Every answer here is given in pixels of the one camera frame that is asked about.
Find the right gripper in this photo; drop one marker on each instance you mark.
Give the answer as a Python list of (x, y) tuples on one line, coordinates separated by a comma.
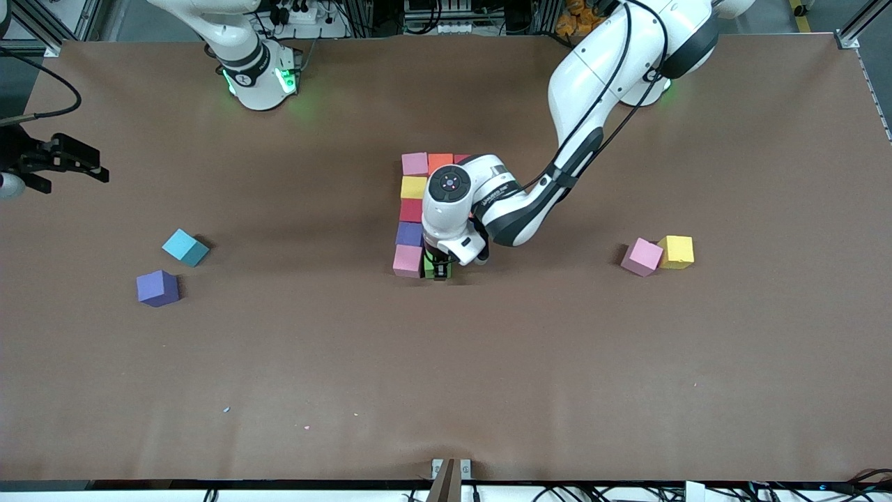
[(19, 155)]

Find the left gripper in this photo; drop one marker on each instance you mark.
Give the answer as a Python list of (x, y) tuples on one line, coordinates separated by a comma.
[(438, 265)]

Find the green foam cube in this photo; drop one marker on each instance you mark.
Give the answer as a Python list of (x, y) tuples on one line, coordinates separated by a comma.
[(427, 264)]

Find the pink foam cube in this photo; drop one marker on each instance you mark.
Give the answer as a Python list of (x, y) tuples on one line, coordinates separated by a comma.
[(414, 164), (408, 261), (642, 256)]

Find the purple foam cube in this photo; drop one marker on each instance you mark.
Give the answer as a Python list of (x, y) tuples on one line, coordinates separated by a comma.
[(410, 233), (156, 288)]

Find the yellow foam cube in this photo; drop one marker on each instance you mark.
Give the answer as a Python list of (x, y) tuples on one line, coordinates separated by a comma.
[(413, 187), (677, 252)]

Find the orange foam cube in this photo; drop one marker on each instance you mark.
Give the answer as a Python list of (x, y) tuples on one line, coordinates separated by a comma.
[(440, 162)]

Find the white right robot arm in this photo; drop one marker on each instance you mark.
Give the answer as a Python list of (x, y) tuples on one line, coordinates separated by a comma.
[(244, 49)]

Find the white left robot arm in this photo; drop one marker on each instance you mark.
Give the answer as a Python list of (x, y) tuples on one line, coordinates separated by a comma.
[(592, 77)]

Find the cyan foam cube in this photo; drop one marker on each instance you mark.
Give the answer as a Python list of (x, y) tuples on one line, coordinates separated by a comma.
[(185, 247)]

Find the bag of oranges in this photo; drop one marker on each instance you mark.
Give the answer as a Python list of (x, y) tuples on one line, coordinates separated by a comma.
[(578, 17)]

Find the small white box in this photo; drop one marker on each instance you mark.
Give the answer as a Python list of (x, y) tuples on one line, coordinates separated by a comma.
[(695, 492)]

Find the perforated metal edge rail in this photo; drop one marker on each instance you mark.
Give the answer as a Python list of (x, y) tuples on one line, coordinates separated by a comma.
[(875, 94)]

